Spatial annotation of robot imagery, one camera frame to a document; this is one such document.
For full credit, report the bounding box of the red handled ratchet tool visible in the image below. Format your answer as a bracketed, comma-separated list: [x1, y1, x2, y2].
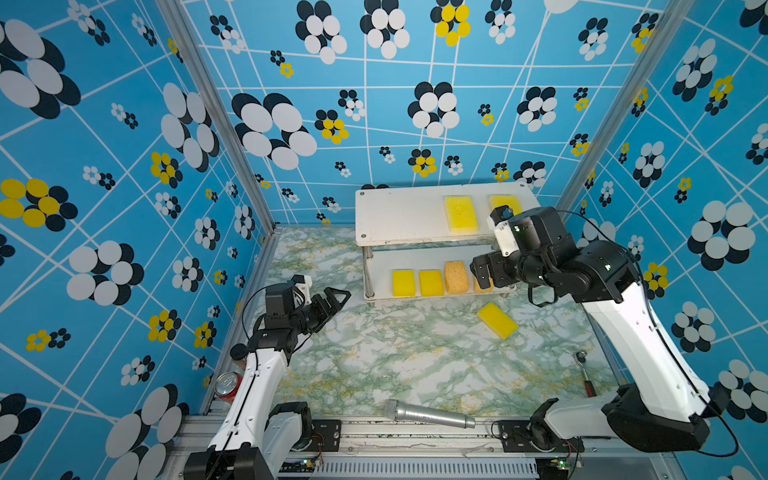
[574, 351, 597, 397]

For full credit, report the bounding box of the yellow sponge front diagonal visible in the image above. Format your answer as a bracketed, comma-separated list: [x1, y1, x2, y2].
[444, 196, 479, 234]

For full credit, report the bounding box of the yellow sponge diagonal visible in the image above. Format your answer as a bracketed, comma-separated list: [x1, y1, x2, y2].
[444, 196, 479, 234]
[477, 302, 519, 340]

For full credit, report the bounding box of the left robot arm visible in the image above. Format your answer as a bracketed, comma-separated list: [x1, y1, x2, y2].
[182, 275, 351, 479]

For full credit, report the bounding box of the brown spice jar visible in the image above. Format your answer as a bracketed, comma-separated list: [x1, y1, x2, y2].
[229, 343, 249, 365]

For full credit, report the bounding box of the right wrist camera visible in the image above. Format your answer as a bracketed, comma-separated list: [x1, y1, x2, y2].
[488, 205, 519, 257]

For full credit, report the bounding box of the red soda can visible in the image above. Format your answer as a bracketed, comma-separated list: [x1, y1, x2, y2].
[214, 371, 243, 404]

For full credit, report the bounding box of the yellow sponge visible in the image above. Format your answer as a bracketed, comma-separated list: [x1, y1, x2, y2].
[392, 270, 416, 298]
[490, 195, 524, 215]
[419, 270, 445, 297]

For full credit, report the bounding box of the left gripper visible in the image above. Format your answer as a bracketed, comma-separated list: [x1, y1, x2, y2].
[287, 288, 348, 336]

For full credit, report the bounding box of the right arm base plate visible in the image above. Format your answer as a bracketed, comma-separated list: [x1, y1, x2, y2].
[490, 420, 585, 455]

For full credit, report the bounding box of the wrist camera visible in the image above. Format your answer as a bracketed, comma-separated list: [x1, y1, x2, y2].
[488, 205, 519, 257]
[291, 274, 312, 306]

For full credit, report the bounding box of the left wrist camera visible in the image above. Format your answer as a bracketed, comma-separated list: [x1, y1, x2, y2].
[291, 274, 312, 306]

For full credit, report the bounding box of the white two-tier shelf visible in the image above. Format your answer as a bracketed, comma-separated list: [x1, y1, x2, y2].
[355, 181, 540, 302]

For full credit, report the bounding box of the silver microphone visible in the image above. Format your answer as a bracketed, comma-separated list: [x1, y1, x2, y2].
[383, 399, 476, 429]

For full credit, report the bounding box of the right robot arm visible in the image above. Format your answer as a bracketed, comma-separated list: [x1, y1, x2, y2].
[470, 206, 729, 453]

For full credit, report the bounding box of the orange sponge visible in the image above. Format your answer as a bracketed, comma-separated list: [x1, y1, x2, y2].
[444, 261, 469, 295]
[474, 280, 494, 294]

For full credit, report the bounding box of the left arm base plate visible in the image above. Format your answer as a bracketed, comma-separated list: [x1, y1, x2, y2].
[299, 419, 342, 453]

